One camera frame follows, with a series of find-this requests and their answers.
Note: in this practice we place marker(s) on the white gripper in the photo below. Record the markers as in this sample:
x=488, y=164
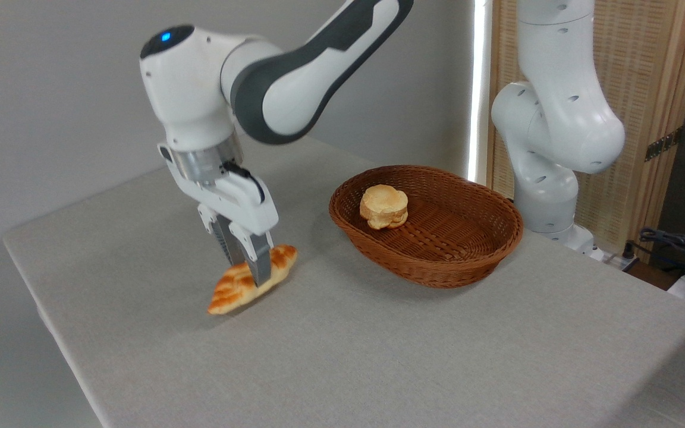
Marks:
x=238, y=202

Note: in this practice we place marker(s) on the braided golden bread loaf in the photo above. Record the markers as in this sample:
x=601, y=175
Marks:
x=232, y=291

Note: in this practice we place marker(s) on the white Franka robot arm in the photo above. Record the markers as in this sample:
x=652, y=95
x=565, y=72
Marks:
x=188, y=89

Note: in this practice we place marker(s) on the round pale bread bun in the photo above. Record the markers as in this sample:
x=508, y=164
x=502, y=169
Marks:
x=384, y=207

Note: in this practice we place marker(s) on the brown wicker oval basket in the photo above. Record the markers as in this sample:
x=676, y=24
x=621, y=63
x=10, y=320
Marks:
x=455, y=244

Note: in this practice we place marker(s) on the grey tablecloth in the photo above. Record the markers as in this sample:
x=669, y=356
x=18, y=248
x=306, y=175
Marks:
x=378, y=356

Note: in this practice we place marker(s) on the dark metal screen hinge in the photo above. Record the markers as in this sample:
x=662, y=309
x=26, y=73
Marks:
x=662, y=144

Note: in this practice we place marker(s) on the wooden bamboo folding screen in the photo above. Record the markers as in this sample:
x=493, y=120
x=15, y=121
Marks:
x=646, y=65

